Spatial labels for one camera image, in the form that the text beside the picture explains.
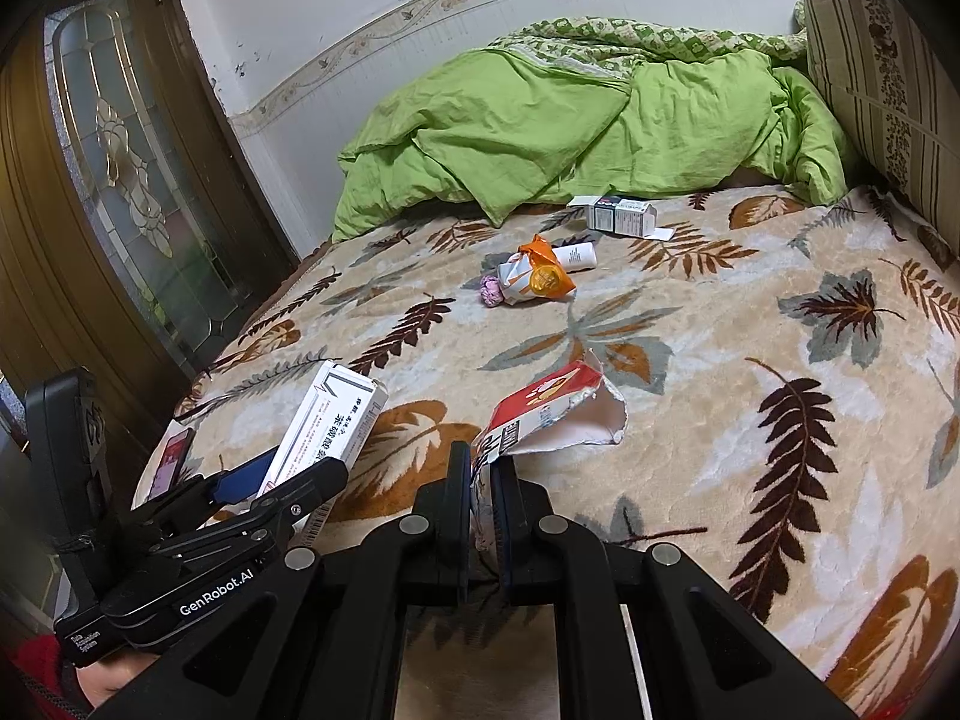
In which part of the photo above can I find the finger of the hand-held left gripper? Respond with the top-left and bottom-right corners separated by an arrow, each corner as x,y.
133,447 -> 281,533
160,456 -> 351,550

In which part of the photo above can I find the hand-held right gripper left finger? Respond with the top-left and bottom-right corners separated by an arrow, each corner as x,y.
90,441 -> 475,720

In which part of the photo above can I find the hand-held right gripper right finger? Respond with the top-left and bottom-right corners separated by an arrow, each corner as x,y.
491,457 -> 863,720

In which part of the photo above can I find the long white box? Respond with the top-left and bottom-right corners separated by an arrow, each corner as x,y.
255,360 -> 391,550

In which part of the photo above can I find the red and white carton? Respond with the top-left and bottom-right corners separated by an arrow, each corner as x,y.
471,358 -> 628,578

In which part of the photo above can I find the person's left forearm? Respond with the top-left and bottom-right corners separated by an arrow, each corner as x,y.
6,634 -> 162,720

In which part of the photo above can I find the black smartphone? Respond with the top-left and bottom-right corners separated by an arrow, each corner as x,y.
145,427 -> 197,503

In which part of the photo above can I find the crumpled white wrapper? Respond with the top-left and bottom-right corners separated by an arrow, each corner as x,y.
496,251 -> 539,307

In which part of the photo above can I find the orange wrapper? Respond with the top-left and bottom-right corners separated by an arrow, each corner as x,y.
521,234 -> 577,300

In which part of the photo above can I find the white tube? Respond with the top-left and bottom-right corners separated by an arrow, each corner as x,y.
551,243 -> 599,273

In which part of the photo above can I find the small white carton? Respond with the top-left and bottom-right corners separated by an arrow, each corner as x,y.
566,195 -> 674,242

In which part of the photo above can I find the leaf-print beige blanket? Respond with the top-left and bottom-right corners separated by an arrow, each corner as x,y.
150,184 -> 960,720

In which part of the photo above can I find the wooden door with glass panel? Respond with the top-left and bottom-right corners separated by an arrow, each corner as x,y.
0,0 -> 302,432

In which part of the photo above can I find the green quilt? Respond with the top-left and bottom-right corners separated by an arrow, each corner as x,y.
332,13 -> 854,245

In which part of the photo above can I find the striped beige pillow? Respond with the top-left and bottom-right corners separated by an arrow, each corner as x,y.
793,0 -> 960,256

